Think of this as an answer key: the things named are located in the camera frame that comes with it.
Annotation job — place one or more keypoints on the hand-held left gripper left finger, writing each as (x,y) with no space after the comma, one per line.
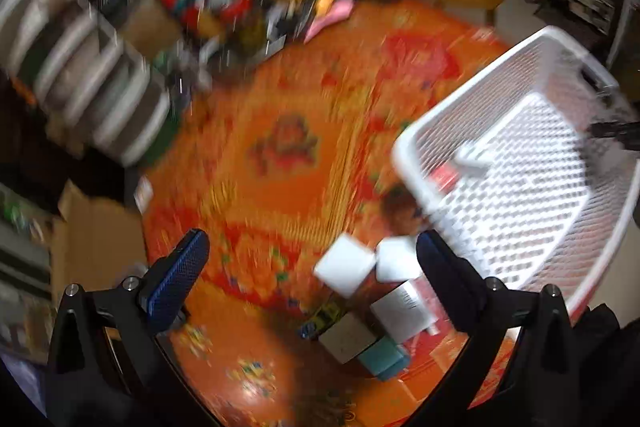
(180,277)

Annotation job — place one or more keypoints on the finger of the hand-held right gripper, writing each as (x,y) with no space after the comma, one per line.
(615,130)

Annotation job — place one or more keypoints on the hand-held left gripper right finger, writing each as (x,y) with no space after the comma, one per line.
(437,264)

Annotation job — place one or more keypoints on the white and black case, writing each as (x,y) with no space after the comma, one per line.
(397,259)

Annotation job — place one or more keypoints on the white charger with usb port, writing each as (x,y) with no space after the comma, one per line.
(400,309)

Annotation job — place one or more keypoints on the small red patterned box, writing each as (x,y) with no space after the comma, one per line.
(442,179)

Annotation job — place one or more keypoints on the large white square charger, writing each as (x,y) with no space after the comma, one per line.
(345,264)

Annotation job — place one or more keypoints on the white perforated plastic basket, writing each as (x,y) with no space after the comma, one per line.
(525,187)

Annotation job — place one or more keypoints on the teal charger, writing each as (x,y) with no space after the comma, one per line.
(382,357)

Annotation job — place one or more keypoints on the white charger with prongs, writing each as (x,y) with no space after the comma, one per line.
(472,159)

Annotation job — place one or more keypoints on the beige small box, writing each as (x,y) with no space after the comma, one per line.
(347,337)

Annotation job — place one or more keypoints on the small dark yellow packet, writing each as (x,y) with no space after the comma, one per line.
(320,319)

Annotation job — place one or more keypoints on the open cardboard box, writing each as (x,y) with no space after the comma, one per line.
(95,247)

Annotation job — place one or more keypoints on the clear plastic drawer unit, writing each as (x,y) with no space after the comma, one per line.
(75,57)

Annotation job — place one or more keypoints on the pink paper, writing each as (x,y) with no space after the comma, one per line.
(330,19)

